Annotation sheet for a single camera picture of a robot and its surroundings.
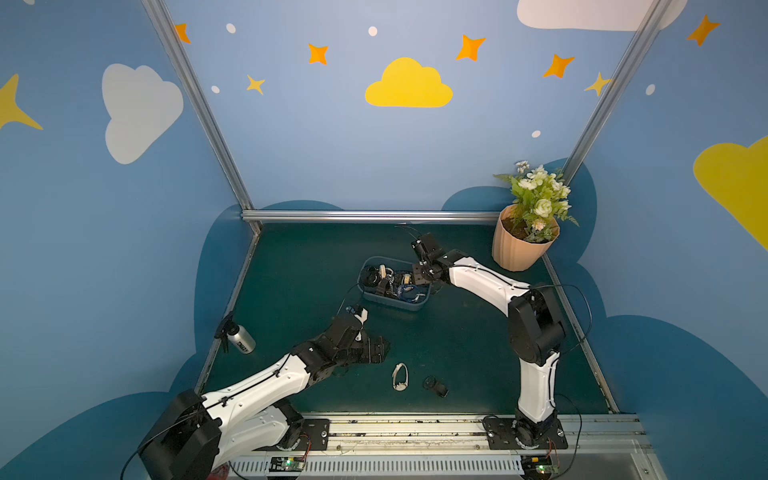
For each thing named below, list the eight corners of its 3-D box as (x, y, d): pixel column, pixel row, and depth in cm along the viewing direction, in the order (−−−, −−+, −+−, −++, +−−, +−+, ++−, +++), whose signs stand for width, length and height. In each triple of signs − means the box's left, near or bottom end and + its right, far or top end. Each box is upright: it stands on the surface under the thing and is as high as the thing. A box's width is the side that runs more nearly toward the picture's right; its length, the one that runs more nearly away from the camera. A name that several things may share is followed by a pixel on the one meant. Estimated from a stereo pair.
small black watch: (420, 385, 83) (421, 383, 82) (425, 375, 85) (426, 372, 83) (446, 399, 81) (447, 397, 79) (450, 388, 83) (451, 386, 81)
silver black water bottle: (243, 354, 89) (223, 333, 78) (247, 340, 92) (228, 319, 81) (254, 354, 89) (235, 333, 78) (257, 340, 92) (240, 319, 81)
